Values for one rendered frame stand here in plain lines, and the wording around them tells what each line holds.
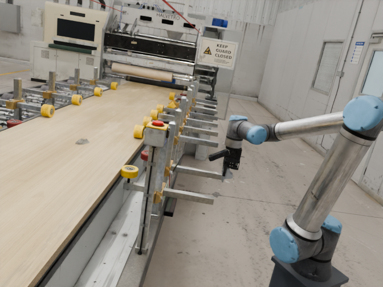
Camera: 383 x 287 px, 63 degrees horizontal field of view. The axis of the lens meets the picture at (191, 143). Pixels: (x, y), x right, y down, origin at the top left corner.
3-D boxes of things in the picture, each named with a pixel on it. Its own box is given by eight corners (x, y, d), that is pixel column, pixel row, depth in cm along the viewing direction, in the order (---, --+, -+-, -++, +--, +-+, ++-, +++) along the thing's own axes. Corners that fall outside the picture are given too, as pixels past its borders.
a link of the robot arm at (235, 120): (238, 118, 155) (226, 113, 163) (233, 142, 159) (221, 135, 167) (252, 118, 160) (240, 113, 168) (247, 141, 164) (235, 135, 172)
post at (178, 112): (171, 182, 201) (182, 109, 187) (170, 184, 198) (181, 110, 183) (165, 181, 201) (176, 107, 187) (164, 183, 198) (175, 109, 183)
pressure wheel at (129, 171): (130, 184, 157) (132, 163, 154) (139, 191, 152) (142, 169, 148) (115, 187, 151) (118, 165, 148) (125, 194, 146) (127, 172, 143)
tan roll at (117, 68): (210, 88, 420) (212, 78, 416) (210, 89, 408) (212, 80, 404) (105, 70, 423) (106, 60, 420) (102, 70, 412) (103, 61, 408)
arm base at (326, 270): (306, 250, 161) (312, 234, 159) (339, 275, 146) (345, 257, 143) (281, 258, 151) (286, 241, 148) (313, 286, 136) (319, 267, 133)
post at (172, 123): (164, 203, 178) (176, 121, 163) (163, 206, 174) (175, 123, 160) (158, 201, 178) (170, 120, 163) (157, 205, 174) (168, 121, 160)
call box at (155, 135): (166, 144, 115) (168, 123, 113) (163, 150, 109) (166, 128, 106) (147, 140, 116) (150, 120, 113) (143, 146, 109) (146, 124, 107)
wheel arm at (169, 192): (212, 203, 152) (214, 195, 151) (212, 206, 149) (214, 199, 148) (124, 187, 153) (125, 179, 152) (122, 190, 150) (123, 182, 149)
